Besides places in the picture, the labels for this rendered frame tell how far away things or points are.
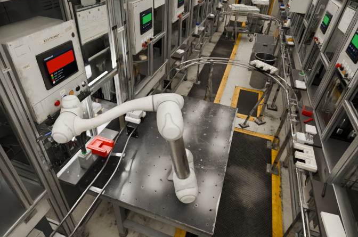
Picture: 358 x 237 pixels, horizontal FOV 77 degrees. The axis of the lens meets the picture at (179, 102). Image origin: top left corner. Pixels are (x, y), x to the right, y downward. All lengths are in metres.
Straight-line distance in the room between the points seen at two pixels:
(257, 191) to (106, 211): 1.62
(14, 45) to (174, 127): 0.81
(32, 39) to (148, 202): 1.26
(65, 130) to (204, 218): 1.09
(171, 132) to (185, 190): 0.55
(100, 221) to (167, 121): 1.62
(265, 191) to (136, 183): 1.56
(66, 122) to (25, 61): 0.34
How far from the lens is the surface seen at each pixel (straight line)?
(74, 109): 1.38
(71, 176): 1.73
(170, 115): 1.15
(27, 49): 1.30
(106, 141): 1.81
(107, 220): 2.54
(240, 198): 2.72
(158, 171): 1.94
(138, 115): 2.07
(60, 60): 1.42
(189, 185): 1.57
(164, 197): 1.81
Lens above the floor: 2.22
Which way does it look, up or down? 35 degrees down
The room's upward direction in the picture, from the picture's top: 4 degrees clockwise
